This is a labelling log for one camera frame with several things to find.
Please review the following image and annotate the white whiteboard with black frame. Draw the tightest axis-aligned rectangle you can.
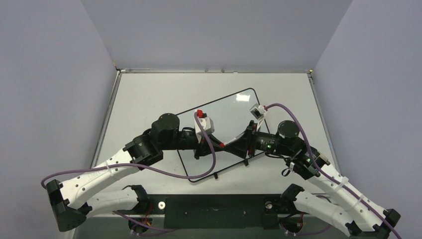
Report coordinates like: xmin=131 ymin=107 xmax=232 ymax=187
xmin=177 ymin=88 xmax=259 ymax=176

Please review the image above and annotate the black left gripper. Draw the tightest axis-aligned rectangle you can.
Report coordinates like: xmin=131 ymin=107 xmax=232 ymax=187
xmin=162 ymin=132 xmax=224 ymax=160

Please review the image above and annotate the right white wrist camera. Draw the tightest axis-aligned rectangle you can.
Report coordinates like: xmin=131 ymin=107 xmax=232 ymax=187
xmin=249 ymin=103 xmax=267 ymax=131

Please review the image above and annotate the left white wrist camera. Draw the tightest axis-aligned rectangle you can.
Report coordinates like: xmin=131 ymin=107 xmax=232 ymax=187
xmin=194 ymin=110 xmax=214 ymax=136

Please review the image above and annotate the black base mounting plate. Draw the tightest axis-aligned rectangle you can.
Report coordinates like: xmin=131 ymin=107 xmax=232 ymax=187
xmin=128 ymin=194 xmax=300 ymax=229

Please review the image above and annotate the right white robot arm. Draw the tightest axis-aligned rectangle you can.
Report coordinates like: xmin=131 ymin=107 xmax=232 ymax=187
xmin=221 ymin=120 xmax=401 ymax=239

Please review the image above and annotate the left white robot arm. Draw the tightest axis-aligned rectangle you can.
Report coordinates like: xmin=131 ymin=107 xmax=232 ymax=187
xmin=41 ymin=111 xmax=224 ymax=232

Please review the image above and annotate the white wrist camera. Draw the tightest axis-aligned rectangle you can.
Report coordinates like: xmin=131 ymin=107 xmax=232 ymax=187
xmin=194 ymin=110 xmax=214 ymax=136
xmin=249 ymin=103 xmax=267 ymax=131

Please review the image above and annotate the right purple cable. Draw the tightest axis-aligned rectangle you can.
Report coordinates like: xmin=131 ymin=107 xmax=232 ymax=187
xmin=263 ymin=103 xmax=403 ymax=239

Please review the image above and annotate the white marker pen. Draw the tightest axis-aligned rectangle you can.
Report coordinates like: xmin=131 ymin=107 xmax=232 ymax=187
xmin=226 ymin=134 xmax=242 ymax=144

